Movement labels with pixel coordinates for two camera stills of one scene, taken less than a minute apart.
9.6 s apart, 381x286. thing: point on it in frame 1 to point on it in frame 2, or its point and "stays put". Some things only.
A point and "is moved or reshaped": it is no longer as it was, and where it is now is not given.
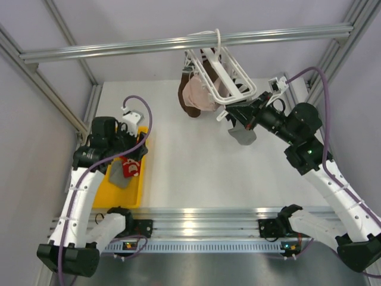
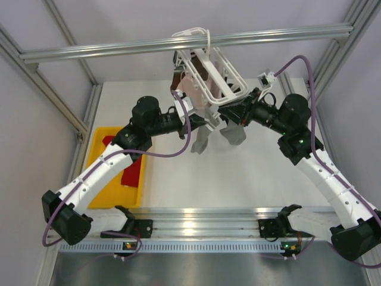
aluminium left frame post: x=9 y=47 stays put
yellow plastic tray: x=109 y=195 stays put
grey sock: x=243 y=136 is moved or reshaped
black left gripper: x=138 y=154 to x=196 y=121
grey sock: x=116 y=175 to x=204 y=132
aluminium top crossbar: x=36 y=55 stays put
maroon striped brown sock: x=189 y=68 to x=180 y=68
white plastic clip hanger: x=220 y=77 is moved or reshaped
